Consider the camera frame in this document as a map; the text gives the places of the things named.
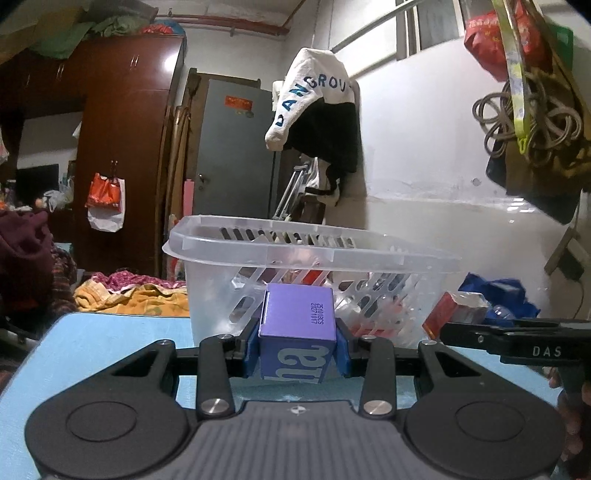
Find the black adapter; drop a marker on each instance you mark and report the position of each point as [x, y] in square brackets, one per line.
[572, 265]

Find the white and black jacket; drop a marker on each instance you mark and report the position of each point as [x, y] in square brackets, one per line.
[323, 78]

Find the maroon blanket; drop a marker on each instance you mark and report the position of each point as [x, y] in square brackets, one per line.
[23, 258]

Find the red door sticker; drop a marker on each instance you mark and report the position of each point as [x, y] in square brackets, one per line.
[238, 104]

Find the blue printed bag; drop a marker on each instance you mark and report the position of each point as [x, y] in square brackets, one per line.
[498, 290]

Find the metal crutches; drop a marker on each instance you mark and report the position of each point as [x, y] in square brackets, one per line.
[291, 189]

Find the red cloth bundle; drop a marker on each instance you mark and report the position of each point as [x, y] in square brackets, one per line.
[161, 28]

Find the purple box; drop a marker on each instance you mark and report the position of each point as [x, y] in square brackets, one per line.
[295, 314]

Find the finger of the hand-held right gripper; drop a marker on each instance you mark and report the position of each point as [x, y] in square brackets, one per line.
[471, 339]

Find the pink floral cloth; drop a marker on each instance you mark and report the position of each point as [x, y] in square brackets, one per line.
[124, 279]

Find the red and white plastic bag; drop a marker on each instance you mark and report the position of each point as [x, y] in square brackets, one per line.
[106, 198]

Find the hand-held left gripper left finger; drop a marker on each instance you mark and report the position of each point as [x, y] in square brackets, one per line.
[253, 350]

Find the red pipe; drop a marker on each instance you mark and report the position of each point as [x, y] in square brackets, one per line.
[231, 23]

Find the green cloth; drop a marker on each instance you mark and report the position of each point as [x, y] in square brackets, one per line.
[69, 39]

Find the red hanging bag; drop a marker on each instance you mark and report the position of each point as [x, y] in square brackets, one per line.
[489, 41]

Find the person's right hand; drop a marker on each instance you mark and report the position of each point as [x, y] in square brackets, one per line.
[572, 424]

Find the pink stick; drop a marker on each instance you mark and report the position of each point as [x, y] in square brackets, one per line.
[189, 198]

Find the dark hanging bag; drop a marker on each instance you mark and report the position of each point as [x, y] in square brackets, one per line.
[535, 189]

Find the grey door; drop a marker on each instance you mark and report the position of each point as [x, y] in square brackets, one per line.
[231, 152]

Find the window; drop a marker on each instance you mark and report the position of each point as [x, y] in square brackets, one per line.
[434, 23]

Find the wooden sticks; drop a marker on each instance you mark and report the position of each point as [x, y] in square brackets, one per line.
[178, 138]

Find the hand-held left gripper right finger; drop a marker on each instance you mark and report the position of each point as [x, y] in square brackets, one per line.
[342, 353]

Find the brown wooden wardrobe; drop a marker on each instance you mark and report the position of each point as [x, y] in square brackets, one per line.
[129, 115]

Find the yellow blanket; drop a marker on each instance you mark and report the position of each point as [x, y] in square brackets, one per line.
[138, 302]

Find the red box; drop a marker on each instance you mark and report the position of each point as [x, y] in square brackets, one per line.
[443, 314]

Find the black monitor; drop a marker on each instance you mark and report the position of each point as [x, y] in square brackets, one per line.
[39, 180]

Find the white plastic basket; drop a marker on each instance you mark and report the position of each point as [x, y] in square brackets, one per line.
[212, 295]

